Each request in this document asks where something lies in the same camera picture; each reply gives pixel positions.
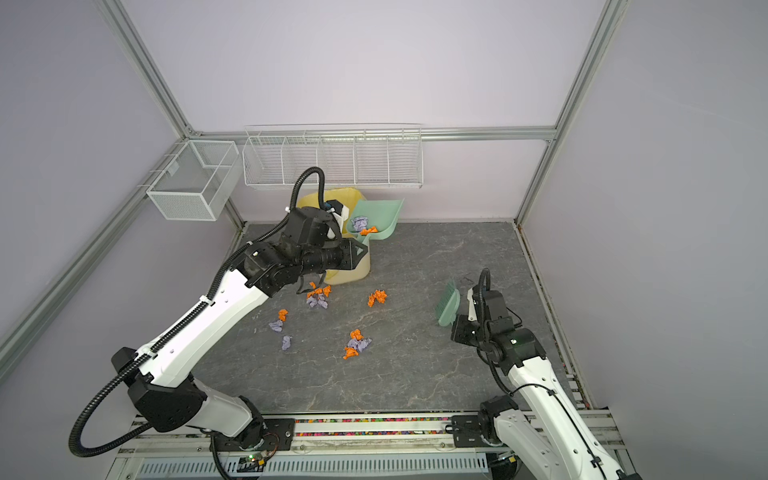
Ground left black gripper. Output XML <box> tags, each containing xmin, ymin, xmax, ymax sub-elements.
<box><xmin>300</xmin><ymin>237</ymin><xmax>368</xmax><ymax>276</ymax></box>

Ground green plastic dustpan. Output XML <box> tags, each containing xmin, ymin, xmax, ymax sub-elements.
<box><xmin>345</xmin><ymin>200</ymin><xmax>404</xmax><ymax>241</ymax></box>

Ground green hand brush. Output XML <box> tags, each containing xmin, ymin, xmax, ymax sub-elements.
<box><xmin>436</xmin><ymin>280</ymin><xmax>461</xmax><ymax>327</ymax></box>

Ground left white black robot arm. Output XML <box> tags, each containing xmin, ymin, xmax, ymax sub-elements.
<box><xmin>68</xmin><ymin>166</ymin><xmax>368</xmax><ymax>458</ymax></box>

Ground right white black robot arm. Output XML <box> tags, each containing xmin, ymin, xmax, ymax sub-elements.
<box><xmin>451</xmin><ymin>268</ymin><xmax>640</xmax><ymax>479</ymax></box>

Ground purple orange scraps right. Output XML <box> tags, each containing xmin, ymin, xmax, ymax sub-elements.
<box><xmin>352</xmin><ymin>216</ymin><xmax>379</xmax><ymax>236</ymax></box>

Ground orange purple scraps near bin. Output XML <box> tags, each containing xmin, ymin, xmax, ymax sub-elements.
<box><xmin>306</xmin><ymin>282</ymin><xmax>332</xmax><ymax>309</ymax></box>

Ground orange purple scraps lower centre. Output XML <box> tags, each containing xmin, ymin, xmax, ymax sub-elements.
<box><xmin>343</xmin><ymin>329</ymin><xmax>372</xmax><ymax>359</ymax></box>

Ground orange purple scraps left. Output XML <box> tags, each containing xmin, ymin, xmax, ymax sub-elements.
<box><xmin>268</xmin><ymin>309</ymin><xmax>288</xmax><ymax>333</ymax></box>

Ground orange scrap centre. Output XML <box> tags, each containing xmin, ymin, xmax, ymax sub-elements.
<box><xmin>367</xmin><ymin>290</ymin><xmax>388</xmax><ymax>308</ymax></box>

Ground small white mesh basket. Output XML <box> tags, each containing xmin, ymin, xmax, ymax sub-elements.
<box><xmin>147</xmin><ymin>140</ymin><xmax>242</xmax><ymax>221</ymax></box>

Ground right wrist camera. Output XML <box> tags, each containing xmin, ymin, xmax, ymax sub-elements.
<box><xmin>467</xmin><ymin>289</ymin><xmax>478</xmax><ymax>323</ymax></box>

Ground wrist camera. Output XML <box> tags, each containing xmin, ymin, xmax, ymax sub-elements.
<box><xmin>467</xmin><ymin>289</ymin><xmax>478</xmax><ymax>323</ymax></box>
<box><xmin>325</xmin><ymin>200</ymin><xmax>350</xmax><ymax>232</ymax></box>

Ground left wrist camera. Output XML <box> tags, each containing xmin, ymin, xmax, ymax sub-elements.
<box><xmin>325</xmin><ymin>200</ymin><xmax>350</xmax><ymax>232</ymax></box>

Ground long white wire shelf basket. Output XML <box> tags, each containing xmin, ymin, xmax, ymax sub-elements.
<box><xmin>241</xmin><ymin>123</ymin><xmax>424</xmax><ymax>188</ymax></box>

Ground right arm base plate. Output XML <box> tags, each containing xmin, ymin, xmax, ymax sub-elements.
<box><xmin>446</xmin><ymin>412</ymin><xmax>499</xmax><ymax>448</ymax></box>

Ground aluminium front rail frame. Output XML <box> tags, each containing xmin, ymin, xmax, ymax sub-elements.
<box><xmin>113</xmin><ymin>409</ymin><xmax>640</xmax><ymax>480</ymax></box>

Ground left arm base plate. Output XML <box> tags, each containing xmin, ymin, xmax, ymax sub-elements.
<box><xmin>214</xmin><ymin>417</ymin><xmax>296</xmax><ymax>453</ymax></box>

